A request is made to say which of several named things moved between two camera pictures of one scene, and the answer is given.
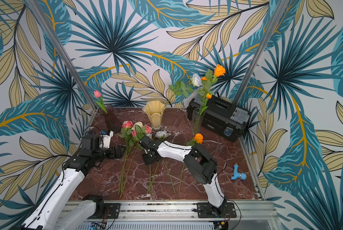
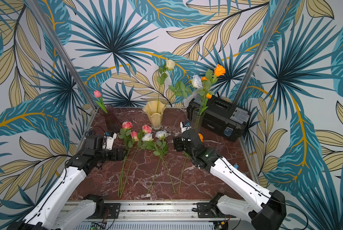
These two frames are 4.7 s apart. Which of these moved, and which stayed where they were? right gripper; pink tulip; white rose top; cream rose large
Moved: cream rose large; right gripper
Stayed: white rose top; pink tulip
